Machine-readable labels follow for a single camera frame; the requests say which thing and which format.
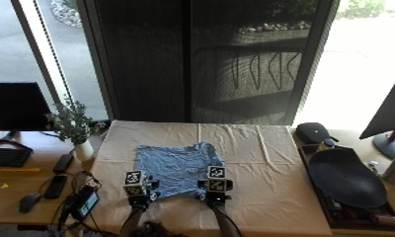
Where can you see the person's left hand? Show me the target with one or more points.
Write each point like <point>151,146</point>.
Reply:
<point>139,201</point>

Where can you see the person's right hand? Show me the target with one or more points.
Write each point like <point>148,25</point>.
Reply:
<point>216,198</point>

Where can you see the blue t-shirt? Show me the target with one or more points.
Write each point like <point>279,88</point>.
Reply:
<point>177,166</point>

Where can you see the white marker cube, right glove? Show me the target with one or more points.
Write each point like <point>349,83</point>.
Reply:
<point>216,179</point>

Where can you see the white marker cube, glove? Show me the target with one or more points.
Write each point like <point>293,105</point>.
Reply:
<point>216,179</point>
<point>135,182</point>

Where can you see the white marker cube, left glove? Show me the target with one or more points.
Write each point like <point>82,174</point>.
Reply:
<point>135,182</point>

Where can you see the beige tablecloth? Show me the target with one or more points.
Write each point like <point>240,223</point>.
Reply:
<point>267,171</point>

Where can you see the black device with lit screen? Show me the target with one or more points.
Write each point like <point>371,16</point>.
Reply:
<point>84,202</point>

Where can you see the white vase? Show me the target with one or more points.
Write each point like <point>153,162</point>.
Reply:
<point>83,150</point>

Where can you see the black power brick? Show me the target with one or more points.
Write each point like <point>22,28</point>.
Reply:
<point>63,163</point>

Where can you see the black phone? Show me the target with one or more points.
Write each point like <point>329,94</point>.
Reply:
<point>55,186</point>

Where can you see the green leafy plant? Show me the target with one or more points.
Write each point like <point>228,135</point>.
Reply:
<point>72,123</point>

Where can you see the black computer mouse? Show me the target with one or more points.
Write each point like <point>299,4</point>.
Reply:
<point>30,202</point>

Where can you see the yellow pencil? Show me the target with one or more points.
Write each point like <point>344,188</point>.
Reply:
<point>19,170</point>

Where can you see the dark blue oval plate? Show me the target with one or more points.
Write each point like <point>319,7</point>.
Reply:
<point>345,177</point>

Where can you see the small yellow paper scrap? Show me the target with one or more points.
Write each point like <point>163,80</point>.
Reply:
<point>4,186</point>

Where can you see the black keyboard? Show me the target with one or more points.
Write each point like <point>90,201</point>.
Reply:
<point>6,157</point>

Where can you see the black monitor stand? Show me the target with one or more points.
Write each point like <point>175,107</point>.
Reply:
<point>7,140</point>

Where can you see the dark wooden tray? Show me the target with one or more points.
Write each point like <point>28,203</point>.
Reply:
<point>359,219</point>

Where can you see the dark mesh screen door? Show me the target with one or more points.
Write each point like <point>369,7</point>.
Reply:
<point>197,62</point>

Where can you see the black computer monitor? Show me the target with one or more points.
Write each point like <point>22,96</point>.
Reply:
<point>15,105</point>

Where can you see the grey round monitor base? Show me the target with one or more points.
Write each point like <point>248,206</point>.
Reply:
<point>389,144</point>

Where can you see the dark monitor with red stand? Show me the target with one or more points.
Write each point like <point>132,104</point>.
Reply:
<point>389,113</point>

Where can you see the white window frame post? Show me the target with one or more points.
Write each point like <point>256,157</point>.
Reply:
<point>42,49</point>

